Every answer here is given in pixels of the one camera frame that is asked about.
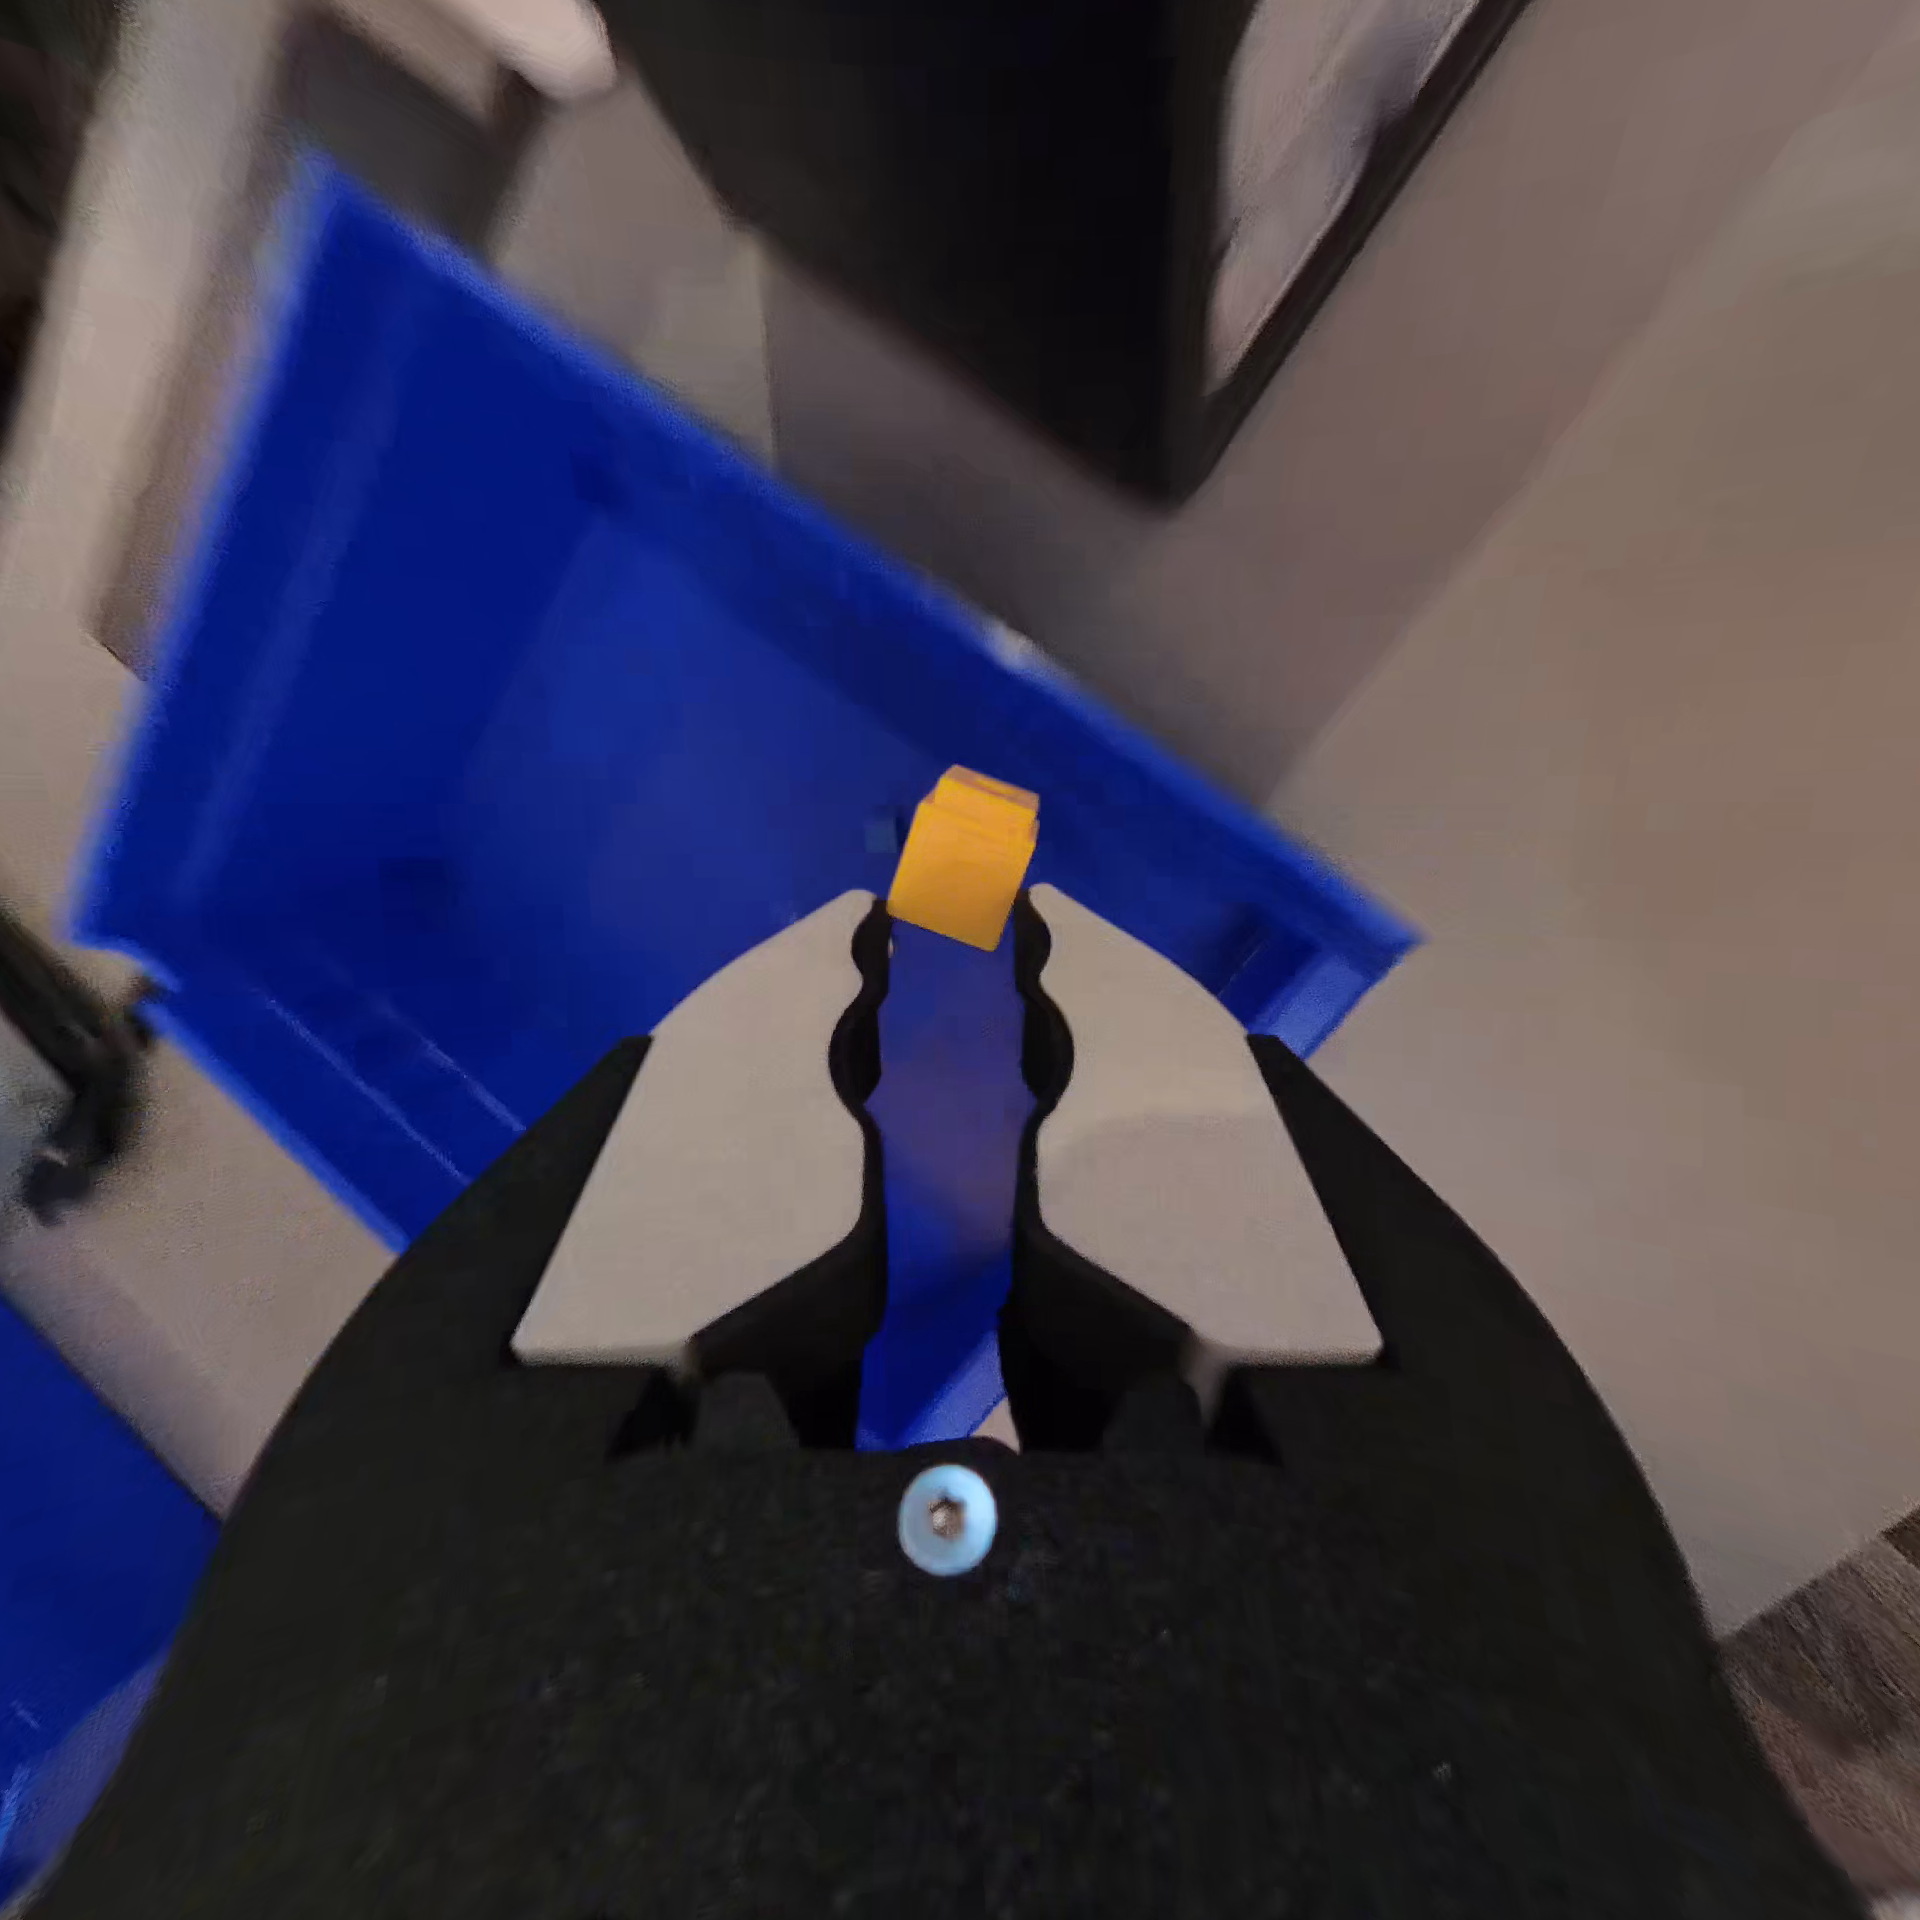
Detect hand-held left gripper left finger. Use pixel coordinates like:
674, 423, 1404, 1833
507, 891, 894, 1374

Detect yellow plastic block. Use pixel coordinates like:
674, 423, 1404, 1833
886, 771, 1046, 955

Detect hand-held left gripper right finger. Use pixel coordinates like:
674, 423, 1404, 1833
999, 884, 1382, 1367

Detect blue plastic object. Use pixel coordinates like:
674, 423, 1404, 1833
0, 1292, 221, 1878

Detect set of clear cabinet drawers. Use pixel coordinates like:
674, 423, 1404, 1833
1201, 0, 1482, 401

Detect blue plastic bin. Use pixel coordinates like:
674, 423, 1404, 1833
67, 151, 1423, 1457

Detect black drawer cabinet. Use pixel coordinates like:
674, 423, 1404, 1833
603, 0, 1539, 510

